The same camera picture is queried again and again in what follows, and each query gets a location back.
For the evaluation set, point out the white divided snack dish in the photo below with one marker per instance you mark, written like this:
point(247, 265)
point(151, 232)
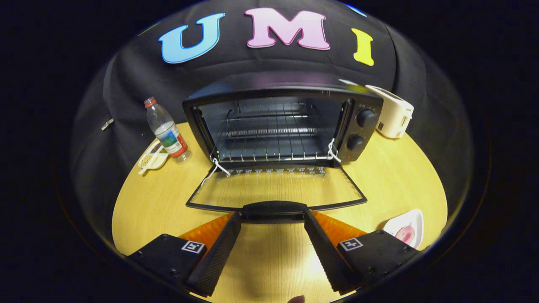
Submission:
point(148, 160)

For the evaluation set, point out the white triangular plate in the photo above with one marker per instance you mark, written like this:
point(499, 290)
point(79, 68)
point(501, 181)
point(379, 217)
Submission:
point(414, 221)

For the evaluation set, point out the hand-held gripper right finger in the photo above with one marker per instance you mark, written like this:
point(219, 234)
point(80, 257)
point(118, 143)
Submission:
point(326, 252)

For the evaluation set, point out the metal clip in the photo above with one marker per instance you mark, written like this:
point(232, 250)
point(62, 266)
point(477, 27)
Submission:
point(107, 124)

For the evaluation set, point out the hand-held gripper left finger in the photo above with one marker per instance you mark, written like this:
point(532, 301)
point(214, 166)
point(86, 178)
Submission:
point(219, 252)

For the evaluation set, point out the black toaster oven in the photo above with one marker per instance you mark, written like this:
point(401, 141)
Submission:
point(269, 86)

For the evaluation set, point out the clear plastic water bottle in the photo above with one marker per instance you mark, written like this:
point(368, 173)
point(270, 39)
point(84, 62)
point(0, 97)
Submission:
point(168, 134)

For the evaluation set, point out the white toaster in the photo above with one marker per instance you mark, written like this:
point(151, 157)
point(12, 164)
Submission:
point(393, 115)

